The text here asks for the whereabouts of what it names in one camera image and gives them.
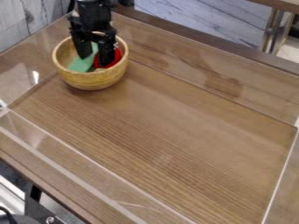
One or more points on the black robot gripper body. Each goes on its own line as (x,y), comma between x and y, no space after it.
(90,21)

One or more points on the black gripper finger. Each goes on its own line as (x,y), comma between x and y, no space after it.
(82,41)
(106,47)

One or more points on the red plush fruit green stem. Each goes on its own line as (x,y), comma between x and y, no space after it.
(117,59)

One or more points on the light wooden bowl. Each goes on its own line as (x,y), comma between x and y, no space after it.
(98,79)

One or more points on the green rectangular block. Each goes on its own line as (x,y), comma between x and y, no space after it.
(83,65)

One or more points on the clear acrylic tray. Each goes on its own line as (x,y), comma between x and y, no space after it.
(182,145)

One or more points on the metal table leg background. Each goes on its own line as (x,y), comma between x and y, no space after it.
(277,30)

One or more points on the black metal table bracket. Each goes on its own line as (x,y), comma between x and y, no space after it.
(35,210)

